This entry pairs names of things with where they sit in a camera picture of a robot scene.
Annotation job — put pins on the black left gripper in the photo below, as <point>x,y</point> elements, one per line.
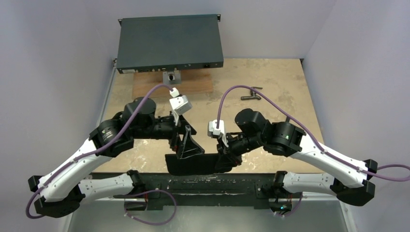
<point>189,146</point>

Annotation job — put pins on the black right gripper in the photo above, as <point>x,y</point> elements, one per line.
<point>225,147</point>

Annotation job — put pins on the black zippered tool case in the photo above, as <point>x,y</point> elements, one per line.
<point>203,164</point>

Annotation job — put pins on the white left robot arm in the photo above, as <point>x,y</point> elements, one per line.
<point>62,191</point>

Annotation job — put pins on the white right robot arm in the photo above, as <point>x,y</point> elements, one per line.
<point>345,178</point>

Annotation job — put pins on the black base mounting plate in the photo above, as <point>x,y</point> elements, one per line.
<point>243,190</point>

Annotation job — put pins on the dark metal pipe fitting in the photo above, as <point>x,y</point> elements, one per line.
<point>252,96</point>

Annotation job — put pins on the dark green rack device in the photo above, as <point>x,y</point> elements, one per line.
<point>168,43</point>

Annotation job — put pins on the grey metal bracket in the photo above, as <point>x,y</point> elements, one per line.
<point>171,77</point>

